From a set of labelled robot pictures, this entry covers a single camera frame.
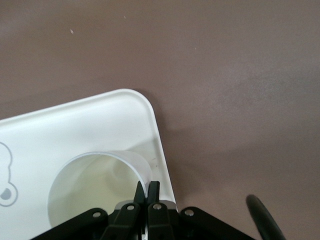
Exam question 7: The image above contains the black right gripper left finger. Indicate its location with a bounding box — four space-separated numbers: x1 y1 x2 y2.
101 181 147 240

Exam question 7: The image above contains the white bear print tray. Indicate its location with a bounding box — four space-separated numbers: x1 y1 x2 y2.
0 88 180 240

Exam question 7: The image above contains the white IKEA cup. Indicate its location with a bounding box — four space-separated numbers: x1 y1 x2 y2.
46 150 154 229

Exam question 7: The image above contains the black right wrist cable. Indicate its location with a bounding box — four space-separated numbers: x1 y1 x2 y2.
246 194 286 240

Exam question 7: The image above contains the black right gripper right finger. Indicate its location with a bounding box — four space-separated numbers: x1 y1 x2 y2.
147 181 176 240

